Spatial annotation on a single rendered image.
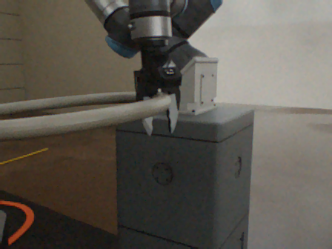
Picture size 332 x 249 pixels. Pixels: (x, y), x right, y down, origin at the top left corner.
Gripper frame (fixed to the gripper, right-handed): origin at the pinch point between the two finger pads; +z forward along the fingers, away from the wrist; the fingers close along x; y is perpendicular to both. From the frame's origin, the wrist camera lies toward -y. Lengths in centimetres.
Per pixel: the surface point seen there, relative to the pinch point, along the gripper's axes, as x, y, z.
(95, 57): -72, 570, -47
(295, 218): -124, 104, 91
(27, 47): 48, 709, -82
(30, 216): 43, 159, 75
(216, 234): -21.9, 18.8, 39.3
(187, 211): -15.4, 25.4, 32.8
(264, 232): -93, 95, 89
